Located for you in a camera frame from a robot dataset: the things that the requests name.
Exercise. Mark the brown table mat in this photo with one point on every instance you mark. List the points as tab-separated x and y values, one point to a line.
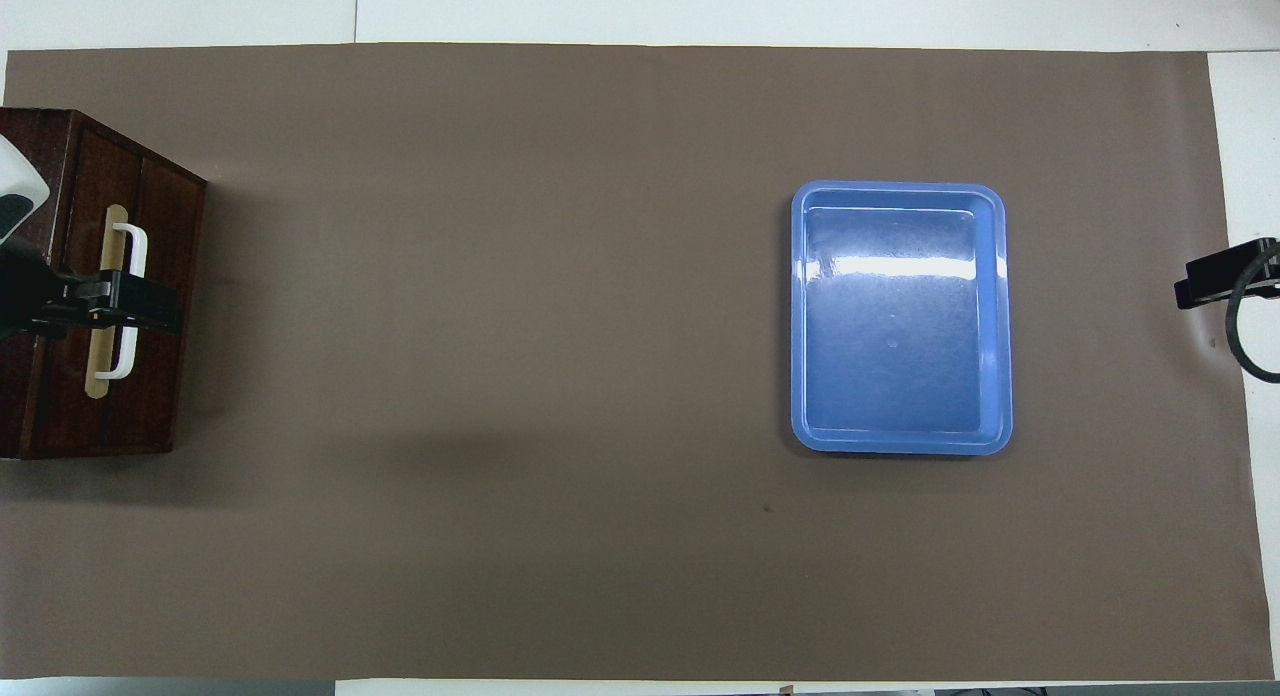
500	376

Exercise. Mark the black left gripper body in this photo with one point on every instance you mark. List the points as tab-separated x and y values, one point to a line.
25	296

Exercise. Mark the dark wooden drawer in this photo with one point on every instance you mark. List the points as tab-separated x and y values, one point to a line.
65	416

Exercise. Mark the blue plastic tray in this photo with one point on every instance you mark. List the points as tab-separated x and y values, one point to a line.
900	356

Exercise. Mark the dark wooden drawer cabinet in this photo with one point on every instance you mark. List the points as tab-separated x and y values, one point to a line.
160	376

